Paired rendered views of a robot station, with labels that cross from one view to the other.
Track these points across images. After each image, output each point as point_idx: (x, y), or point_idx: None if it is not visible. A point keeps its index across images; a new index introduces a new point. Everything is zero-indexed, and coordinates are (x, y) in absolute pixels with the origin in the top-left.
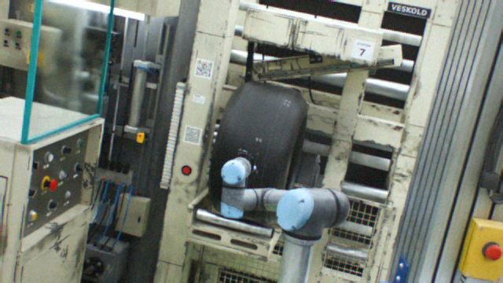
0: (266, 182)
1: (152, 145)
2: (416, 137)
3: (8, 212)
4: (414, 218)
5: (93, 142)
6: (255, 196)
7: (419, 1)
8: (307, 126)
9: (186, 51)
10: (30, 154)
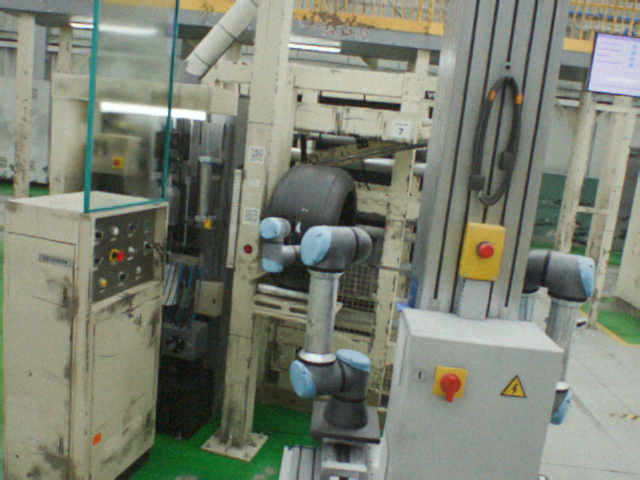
0: None
1: (221, 232)
2: None
3: (78, 276)
4: (421, 237)
5: (161, 224)
6: (293, 251)
7: None
8: (363, 210)
9: None
10: (91, 221)
